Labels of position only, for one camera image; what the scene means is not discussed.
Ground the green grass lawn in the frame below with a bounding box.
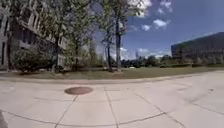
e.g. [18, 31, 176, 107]
[0, 65, 224, 81]

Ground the row of trees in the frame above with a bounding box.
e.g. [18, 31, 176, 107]
[6, 0, 148, 74]

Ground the dark glass building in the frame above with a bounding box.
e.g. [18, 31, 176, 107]
[170, 31, 224, 65]

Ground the green bush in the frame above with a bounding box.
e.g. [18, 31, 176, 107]
[10, 46, 51, 73]

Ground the round brown manhole cover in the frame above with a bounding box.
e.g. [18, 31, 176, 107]
[64, 86, 94, 96]

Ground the pale concrete slab pavement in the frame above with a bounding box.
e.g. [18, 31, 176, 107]
[0, 70, 224, 128]

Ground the grey stone building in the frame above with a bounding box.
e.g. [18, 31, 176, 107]
[0, 0, 69, 71]

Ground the distant line of trees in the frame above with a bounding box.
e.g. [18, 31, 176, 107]
[121, 54, 224, 69]

